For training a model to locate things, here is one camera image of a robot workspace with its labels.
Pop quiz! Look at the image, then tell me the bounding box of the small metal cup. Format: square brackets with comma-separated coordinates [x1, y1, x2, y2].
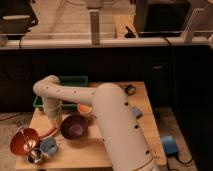
[27, 148, 44, 164]

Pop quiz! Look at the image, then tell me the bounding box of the blue plastic cup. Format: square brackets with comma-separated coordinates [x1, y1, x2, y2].
[40, 137, 58, 156]

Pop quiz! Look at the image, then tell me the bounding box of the black box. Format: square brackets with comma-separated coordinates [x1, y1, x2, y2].
[134, 0, 191, 32]

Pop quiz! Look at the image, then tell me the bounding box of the purple bowl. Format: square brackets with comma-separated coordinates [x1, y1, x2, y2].
[61, 115, 88, 140]

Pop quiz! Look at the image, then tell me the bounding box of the dark small object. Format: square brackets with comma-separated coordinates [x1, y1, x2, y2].
[125, 85, 136, 95]

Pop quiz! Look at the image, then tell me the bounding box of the green plastic bin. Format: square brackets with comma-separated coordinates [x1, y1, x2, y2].
[33, 76, 88, 111]

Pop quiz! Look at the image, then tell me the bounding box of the blue object on table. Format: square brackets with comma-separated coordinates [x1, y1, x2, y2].
[131, 106, 142, 118]

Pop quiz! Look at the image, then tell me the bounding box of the black office chair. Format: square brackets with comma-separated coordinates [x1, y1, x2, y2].
[0, 0, 38, 40]

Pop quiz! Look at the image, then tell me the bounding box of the black cable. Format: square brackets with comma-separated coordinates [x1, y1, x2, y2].
[162, 35, 178, 111]

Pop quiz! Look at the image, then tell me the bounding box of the orange metallic bowl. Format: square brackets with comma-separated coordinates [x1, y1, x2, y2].
[10, 128, 39, 156]

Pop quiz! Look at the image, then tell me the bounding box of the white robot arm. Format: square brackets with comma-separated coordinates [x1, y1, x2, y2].
[33, 75, 160, 171]

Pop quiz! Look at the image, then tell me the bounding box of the orange small cup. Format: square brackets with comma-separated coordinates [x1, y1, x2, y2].
[77, 104, 92, 118]

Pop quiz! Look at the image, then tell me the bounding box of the metal support post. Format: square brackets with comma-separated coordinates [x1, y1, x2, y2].
[90, 10, 100, 45]

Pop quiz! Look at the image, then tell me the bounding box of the blue device on floor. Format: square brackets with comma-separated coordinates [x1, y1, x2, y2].
[161, 136, 179, 156]

